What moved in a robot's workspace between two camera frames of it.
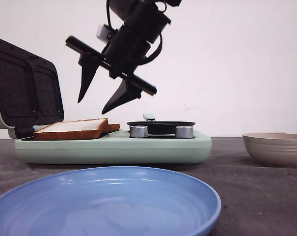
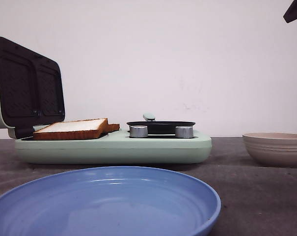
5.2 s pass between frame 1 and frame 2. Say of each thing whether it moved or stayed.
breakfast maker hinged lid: stayed
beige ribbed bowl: stayed
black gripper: moved
